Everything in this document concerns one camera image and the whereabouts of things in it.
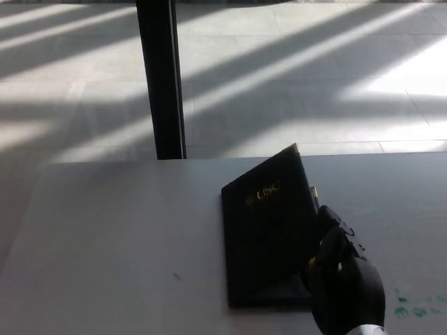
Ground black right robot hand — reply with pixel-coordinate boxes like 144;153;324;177
302;204;386;335

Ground black USC diary gold corners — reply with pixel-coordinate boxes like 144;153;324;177
221;142;319;309

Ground black window frame post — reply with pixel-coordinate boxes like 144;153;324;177
135;0;187;161

